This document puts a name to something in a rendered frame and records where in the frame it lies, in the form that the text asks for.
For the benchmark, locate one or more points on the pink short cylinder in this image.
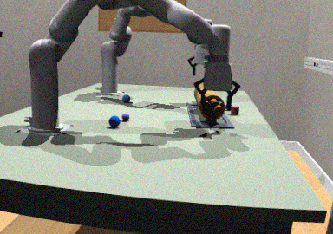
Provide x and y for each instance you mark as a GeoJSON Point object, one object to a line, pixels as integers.
{"type": "Point", "coordinates": [234, 110]}

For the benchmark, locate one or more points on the tan cardboard tube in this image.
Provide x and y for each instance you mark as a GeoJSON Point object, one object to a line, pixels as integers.
{"type": "Point", "coordinates": [206, 109]}

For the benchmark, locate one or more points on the brown cylinder with blue band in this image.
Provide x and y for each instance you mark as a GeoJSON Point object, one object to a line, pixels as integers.
{"type": "Point", "coordinates": [216, 107]}

